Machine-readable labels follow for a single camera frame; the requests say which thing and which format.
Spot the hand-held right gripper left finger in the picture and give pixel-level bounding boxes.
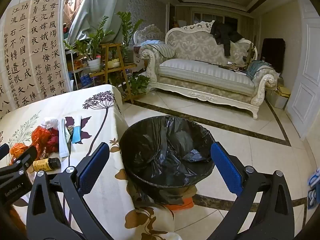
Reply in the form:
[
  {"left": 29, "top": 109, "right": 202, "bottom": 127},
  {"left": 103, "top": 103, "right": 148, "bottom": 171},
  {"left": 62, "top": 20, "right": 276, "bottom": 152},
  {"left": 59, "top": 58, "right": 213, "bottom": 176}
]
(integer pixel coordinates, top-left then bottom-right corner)
[{"left": 26, "top": 142, "right": 110, "bottom": 240}]

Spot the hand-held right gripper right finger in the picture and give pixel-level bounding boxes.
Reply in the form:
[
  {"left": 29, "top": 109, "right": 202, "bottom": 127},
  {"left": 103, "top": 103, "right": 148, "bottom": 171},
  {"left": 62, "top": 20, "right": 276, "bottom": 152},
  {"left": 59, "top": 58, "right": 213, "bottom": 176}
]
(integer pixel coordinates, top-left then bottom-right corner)
[{"left": 207, "top": 142, "right": 294, "bottom": 240}]

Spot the red plastic bag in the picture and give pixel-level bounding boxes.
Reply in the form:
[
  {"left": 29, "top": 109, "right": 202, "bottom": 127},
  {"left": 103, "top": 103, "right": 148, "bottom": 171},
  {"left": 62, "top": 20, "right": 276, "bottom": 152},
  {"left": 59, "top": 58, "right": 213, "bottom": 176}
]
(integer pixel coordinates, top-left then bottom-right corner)
[{"left": 31, "top": 126, "right": 54, "bottom": 153}]

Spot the white tissue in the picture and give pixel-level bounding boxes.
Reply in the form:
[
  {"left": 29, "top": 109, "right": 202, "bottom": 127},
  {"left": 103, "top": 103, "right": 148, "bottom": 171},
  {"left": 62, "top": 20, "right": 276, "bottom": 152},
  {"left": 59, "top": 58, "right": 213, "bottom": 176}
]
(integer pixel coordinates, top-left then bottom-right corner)
[{"left": 41, "top": 117, "right": 60, "bottom": 130}]

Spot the black-lined trash bin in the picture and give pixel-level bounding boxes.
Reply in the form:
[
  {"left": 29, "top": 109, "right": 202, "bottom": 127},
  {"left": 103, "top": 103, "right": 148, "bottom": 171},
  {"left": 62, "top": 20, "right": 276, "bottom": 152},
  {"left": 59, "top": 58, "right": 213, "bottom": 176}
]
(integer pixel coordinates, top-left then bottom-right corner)
[{"left": 119, "top": 115, "right": 216, "bottom": 205}]

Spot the person's left forearm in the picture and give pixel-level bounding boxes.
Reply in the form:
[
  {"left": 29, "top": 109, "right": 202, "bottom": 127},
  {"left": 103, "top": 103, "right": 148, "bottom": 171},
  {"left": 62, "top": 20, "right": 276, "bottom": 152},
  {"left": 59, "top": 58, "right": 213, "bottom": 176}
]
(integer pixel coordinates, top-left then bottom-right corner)
[{"left": 0, "top": 204, "right": 27, "bottom": 240}]

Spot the orange plastic bag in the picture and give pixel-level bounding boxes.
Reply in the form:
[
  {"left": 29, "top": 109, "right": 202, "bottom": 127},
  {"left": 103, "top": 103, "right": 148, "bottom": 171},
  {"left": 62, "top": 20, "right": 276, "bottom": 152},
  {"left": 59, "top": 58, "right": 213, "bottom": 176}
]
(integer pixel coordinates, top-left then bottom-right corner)
[{"left": 9, "top": 142, "right": 29, "bottom": 160}]

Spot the small dark bottle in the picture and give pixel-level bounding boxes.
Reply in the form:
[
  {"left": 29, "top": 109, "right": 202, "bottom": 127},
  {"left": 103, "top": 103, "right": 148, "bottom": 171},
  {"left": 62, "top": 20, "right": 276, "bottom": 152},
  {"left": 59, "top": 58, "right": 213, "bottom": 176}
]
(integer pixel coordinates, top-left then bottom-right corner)
[{"left": 32, "top": 157, "right": 62, "bottom": 172}]

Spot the dark red crumpled wrapper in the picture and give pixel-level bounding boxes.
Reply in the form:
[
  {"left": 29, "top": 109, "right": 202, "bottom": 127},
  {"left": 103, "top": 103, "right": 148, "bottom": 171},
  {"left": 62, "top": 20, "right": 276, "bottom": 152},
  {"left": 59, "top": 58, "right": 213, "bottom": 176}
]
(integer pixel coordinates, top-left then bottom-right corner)
[{"left": 47, "top": 129, "right": 60, "bottom": 153}]

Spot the white blue tube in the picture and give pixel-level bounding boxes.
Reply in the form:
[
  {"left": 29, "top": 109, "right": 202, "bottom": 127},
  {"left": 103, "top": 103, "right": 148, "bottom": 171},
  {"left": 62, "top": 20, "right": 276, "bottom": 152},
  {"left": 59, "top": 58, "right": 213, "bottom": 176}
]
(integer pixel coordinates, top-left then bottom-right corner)
[{"left": 65, "top": 116, "right": 83, "bottom": 144}]

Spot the white paper packet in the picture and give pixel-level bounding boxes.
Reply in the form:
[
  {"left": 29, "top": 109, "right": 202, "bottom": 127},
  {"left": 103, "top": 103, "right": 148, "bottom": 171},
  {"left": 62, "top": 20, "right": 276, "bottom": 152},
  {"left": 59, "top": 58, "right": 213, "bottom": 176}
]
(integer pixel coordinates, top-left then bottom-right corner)
[{"left": 59, "top": 119, "right": 72, "bottom": 158}]

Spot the floral tablecloth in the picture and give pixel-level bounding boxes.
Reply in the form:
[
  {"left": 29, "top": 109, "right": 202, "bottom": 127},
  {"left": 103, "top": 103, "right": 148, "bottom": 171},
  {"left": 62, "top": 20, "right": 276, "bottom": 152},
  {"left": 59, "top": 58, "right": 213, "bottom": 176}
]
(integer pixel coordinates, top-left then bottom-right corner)
[{"left": 0, "top": 84, "right": 175, "bottom": 240}]

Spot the orange plastic object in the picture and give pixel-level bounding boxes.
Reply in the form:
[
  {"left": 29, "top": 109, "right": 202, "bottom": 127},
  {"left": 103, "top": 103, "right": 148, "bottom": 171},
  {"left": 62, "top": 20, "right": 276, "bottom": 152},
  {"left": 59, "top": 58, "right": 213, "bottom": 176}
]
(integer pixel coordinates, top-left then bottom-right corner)
[{"left": 165, "top": 196, "right": 194, "bottom": 212}]

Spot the cardboard box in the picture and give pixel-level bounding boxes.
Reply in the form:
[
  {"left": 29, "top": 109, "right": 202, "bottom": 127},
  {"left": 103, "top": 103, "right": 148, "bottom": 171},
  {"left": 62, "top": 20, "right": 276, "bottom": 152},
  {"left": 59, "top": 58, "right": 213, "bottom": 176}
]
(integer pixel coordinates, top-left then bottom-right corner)
[{"left": 266, "top": 85, "right": 290, "bottom": 109}]

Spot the blue box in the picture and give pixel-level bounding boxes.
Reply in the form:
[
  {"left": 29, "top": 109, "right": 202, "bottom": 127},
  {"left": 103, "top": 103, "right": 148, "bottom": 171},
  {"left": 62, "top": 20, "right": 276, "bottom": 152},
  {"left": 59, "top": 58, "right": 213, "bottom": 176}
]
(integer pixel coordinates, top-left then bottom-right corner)
[{"left": 80, "top": 75, "right": 94, "bottom": 87}]

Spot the blue and white slipper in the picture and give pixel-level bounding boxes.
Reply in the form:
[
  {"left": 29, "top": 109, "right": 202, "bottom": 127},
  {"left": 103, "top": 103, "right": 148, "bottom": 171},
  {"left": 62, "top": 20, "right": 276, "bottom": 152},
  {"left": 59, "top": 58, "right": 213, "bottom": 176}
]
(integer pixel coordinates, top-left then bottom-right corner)
[{"left": 307, "top": 170, "right": 320, "bottom": 209}]

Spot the small leafy plant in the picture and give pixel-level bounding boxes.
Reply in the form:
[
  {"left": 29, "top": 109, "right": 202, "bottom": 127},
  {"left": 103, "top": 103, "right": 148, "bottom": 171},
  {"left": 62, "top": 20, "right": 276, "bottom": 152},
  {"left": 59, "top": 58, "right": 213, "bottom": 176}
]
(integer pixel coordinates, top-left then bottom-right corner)
[{"left": 125, "top": 75, "right": 150, "bottom": 97}]

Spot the ornate white sofa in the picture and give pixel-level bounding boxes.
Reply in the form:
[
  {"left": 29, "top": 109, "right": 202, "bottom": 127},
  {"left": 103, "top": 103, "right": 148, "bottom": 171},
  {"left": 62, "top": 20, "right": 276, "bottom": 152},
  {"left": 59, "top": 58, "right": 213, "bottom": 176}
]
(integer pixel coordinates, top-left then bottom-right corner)
[{"left": 139, "top": 21, "right": 279, "bottom": 119}]

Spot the white metal rack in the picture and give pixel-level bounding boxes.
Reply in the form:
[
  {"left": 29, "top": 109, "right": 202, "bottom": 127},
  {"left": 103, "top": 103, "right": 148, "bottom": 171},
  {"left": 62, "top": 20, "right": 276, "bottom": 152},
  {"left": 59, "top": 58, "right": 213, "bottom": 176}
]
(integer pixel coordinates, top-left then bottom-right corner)
[{"left": 65, "top": 50, "right": 100, "bottom": 90}]

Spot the plant in white pot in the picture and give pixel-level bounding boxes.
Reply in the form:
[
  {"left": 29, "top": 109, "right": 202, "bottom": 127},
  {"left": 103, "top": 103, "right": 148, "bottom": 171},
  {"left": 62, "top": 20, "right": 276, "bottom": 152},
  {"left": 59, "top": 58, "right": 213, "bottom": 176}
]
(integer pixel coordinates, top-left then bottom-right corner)
[{"left": 64, "top": 16, "right": 115, "bottom": 72}]

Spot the teal cloth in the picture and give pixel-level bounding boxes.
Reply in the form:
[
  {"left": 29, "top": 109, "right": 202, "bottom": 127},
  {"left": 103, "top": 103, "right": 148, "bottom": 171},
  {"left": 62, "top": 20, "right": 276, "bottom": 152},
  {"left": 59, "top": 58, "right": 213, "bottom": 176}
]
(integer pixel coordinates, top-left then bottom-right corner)
[{"left": 246, "top": 60, "right": 273, "bottom": 80}]

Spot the wooden plant stand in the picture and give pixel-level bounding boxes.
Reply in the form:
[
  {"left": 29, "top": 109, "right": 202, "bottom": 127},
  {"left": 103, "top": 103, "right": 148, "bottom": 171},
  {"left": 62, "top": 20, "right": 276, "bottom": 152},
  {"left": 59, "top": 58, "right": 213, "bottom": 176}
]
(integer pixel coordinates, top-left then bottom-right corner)
[{"left": 90, "top": 44, "right": 138, "bottom": 103}]

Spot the white door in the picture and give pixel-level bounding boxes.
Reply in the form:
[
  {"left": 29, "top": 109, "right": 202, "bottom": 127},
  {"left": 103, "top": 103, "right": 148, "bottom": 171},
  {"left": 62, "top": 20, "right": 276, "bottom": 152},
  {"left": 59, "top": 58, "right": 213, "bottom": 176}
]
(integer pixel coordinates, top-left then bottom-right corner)
[{"left": 285, "top": 5, "right": 320, "bottom": 140}]

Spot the black panel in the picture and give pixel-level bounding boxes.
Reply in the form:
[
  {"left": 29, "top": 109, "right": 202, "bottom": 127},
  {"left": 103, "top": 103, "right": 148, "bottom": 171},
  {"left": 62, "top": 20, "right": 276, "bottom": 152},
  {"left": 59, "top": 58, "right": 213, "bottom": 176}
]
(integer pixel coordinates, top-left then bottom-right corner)
[{"left": 261, "top": 38, "right": 285, "bottom": 74}]

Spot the black jacket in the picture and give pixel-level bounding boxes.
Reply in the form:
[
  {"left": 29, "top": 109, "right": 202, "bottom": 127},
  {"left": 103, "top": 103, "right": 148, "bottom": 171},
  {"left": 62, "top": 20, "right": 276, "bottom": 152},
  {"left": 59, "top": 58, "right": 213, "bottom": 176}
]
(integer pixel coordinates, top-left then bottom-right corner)
[{"left": 210, "top": 21, "right": 244, "bottom": 57}]

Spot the tall plant in dark pot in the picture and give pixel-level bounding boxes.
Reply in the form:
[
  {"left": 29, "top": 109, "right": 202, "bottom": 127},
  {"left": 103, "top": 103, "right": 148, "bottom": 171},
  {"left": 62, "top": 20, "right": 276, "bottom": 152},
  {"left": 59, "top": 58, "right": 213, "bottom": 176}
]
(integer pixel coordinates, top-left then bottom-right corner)
[{"left": 116, "top": 11, "right": 144, "bottom": 64}]

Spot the ornate armchair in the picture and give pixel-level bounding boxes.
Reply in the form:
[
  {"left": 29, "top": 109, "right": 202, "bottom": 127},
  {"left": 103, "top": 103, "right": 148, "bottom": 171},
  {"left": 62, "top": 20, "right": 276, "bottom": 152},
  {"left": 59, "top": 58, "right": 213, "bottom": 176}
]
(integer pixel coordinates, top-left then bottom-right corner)
[{"left": 134, "top": 24, "right": 167, "bottom": 55}]

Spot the grey curtain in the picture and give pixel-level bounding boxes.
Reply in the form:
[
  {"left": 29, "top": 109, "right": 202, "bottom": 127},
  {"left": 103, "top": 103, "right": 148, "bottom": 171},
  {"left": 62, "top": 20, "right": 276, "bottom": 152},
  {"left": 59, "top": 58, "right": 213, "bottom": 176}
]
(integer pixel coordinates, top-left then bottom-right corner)
[{"left": 66, "top": 0, "right": 133, "bottom": 45}]

